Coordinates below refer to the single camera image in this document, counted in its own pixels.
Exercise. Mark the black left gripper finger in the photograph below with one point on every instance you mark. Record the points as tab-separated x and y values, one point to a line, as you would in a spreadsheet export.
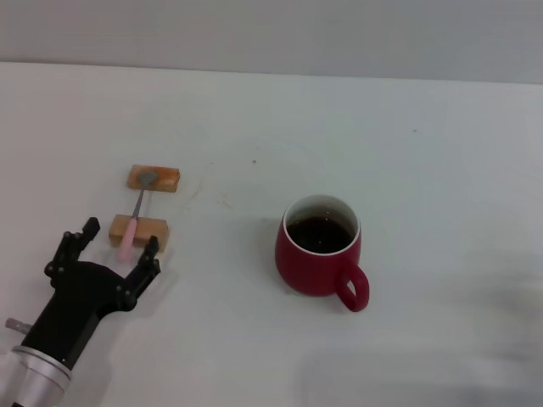
90	225
150	263

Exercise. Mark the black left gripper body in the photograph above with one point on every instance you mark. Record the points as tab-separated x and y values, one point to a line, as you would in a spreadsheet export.
80	297

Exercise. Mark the red ceramic cup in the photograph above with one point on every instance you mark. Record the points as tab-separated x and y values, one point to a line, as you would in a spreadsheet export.
305	275

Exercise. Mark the notched wooden block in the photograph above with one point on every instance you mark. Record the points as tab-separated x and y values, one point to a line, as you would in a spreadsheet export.
148	229

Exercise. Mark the orange stained flat wooden block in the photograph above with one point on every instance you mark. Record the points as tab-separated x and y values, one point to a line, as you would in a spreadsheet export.
167	180

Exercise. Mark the dark coffee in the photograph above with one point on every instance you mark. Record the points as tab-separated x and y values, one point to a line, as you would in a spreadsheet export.
320	235

